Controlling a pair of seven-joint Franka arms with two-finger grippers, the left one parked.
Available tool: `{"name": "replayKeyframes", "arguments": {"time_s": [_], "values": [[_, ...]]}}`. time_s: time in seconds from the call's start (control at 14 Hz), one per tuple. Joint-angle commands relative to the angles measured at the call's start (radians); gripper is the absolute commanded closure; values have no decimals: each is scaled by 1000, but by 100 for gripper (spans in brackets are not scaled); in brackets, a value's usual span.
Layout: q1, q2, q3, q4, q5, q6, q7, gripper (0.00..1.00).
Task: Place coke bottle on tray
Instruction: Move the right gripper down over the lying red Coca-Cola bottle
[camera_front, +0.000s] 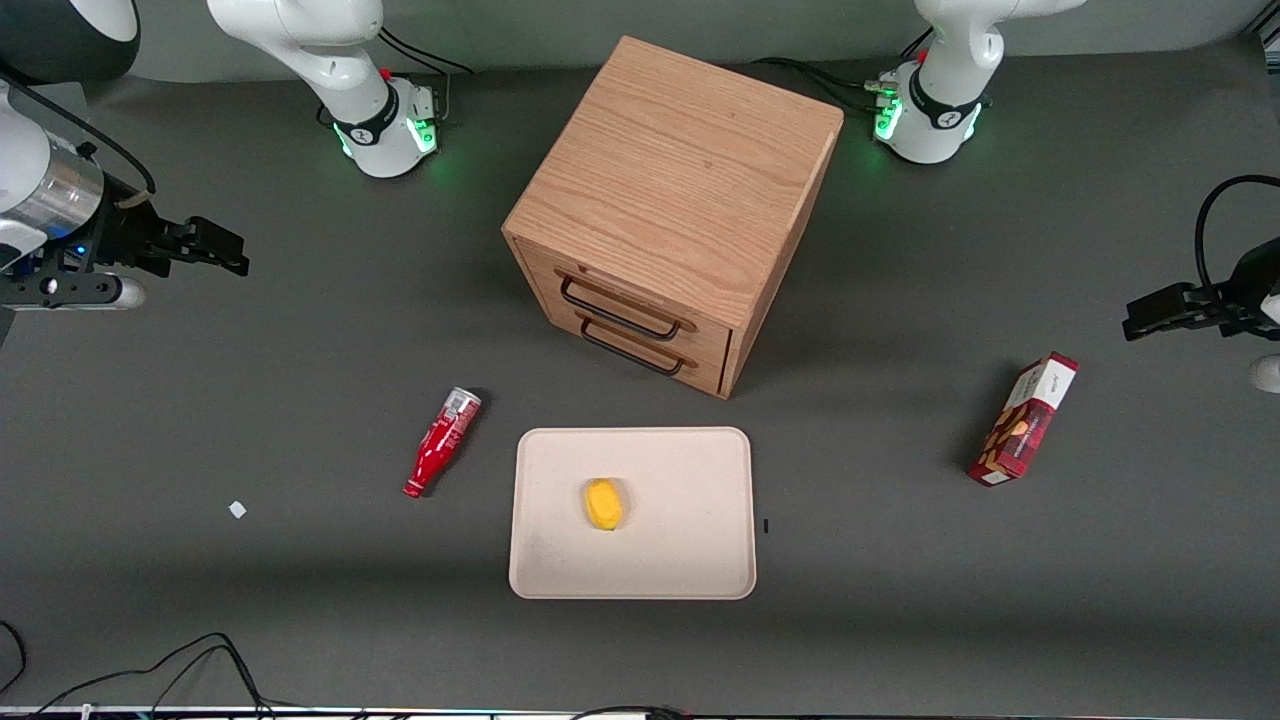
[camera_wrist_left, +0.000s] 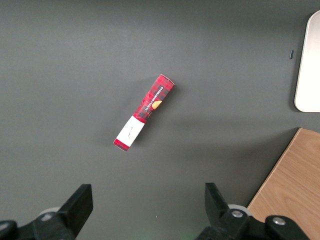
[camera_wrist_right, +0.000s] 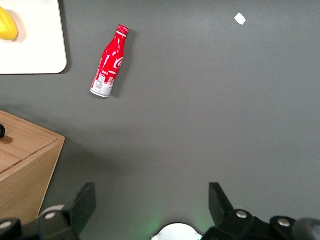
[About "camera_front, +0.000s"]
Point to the wooden drawer cabinet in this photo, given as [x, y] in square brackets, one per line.
[690, 170]

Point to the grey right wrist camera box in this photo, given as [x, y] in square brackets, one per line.
[60, 291]

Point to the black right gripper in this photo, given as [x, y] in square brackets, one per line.
[122, 235]

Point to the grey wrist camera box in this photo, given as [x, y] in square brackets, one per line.
[60, 291]
[1268, 373]

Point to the red coke bottle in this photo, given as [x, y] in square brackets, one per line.
[440, 445]

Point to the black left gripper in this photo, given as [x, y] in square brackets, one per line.
[1250, 283]

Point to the yellow lemon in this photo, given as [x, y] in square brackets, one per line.
[603, 505]

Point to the red cookie box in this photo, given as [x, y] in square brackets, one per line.
[1022, 425]

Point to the beige plastic tray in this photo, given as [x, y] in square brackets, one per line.
[680, 545]

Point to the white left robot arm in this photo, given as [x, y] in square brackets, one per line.
[945, 90]

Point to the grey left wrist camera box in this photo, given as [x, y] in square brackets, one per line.
[1268, 373]

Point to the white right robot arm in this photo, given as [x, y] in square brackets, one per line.
[330, 60]

